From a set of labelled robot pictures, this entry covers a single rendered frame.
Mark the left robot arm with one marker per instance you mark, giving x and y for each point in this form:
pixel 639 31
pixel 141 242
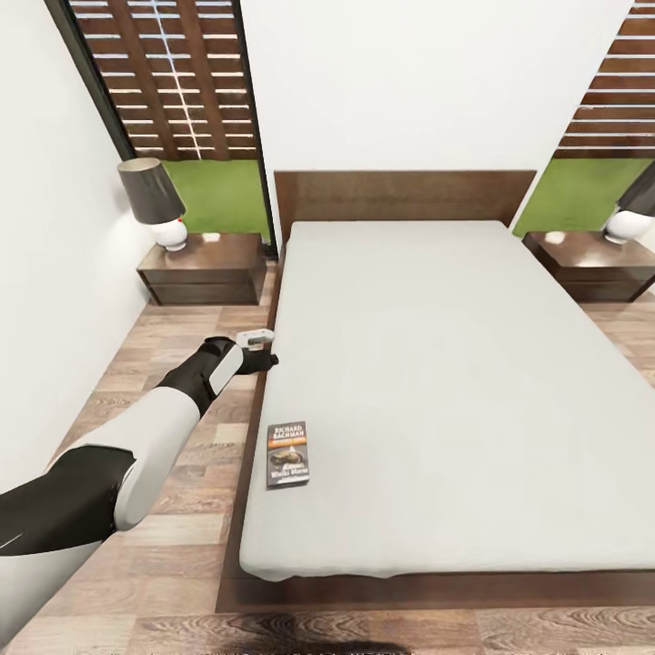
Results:
pixel 109 479

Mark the nightstand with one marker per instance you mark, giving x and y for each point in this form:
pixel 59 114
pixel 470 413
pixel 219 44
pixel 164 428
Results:
pixel 212 269
pixel 592 269

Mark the bed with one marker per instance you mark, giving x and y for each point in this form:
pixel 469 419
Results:
pixel 474 441

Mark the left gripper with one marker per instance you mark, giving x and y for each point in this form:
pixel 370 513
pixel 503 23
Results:
pixel 259 360

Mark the hardback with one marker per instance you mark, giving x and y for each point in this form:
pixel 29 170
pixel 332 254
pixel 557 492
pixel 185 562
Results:
pixel 287 454

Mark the table lamp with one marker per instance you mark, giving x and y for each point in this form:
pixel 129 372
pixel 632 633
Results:
pixel 638 202
pixel 154 200

